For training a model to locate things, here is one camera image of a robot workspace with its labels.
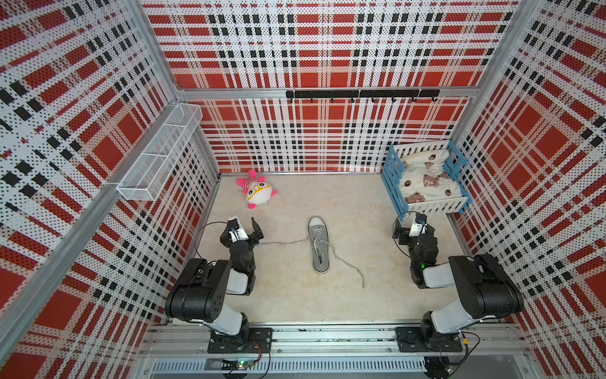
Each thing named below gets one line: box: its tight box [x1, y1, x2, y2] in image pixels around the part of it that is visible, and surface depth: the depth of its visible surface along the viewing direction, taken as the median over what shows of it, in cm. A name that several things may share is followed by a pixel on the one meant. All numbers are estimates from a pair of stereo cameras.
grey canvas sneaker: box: [306, 216, 330, 274], surface depth 94 cm
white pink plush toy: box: [236, 169, 278, 210], surface depth 109 cm
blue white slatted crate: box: [380, 139, 473, 222], surface depth 107 cm
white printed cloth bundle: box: [399, 149, 463, 204], surface depth 107 cm
